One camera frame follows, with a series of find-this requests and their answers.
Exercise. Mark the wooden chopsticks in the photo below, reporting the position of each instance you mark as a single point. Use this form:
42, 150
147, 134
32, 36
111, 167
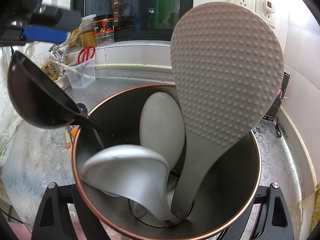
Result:
69, 142

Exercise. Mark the red handled scissors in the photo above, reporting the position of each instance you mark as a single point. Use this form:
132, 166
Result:
86, 54

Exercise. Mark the jar with black label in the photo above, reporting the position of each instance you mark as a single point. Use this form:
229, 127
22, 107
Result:
104, 29

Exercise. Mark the white tray with packets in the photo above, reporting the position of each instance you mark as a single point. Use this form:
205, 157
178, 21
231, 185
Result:
56, 72

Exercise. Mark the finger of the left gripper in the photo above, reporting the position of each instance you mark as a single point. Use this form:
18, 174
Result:
50, 16
43, 34

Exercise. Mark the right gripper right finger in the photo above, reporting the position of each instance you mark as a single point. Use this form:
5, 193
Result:
273, 220

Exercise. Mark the white ceramic soup spoon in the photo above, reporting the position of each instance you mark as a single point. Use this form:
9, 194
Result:
162, 127

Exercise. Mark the small black measuring spoon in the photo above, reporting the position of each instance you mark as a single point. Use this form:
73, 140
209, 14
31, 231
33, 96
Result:
82, 107

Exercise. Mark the red metal utensil canister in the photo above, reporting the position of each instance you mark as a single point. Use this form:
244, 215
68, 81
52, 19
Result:
225, 194

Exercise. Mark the white dimpled rice paddle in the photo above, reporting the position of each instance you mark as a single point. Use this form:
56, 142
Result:
228, 67

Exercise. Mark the jar with yellow contents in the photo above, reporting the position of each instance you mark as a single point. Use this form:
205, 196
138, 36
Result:
87, 31

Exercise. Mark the white MAX plastic spoon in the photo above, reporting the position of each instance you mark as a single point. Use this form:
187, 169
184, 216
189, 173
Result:
136, 173

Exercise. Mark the smartphone leaning on wall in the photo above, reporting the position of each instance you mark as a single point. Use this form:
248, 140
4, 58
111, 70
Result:
273, 110

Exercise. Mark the clear plastic bag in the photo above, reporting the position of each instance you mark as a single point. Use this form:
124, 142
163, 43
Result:
10, 120

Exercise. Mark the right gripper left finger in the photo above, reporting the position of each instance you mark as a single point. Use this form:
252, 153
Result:
53, 219

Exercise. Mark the clear plastic container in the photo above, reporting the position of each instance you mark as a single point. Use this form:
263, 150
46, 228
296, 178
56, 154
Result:
81, 75

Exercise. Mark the orange handled peeler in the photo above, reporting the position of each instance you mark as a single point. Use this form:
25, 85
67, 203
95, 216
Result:
74, 131

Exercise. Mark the yellow snack packet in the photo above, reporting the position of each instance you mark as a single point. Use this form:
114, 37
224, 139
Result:
75, 40

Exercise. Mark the black plastic ladle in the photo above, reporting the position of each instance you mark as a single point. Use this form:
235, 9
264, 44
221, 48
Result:
42, 103

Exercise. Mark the white switch plug adapter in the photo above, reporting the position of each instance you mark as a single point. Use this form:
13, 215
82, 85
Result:
265, 9

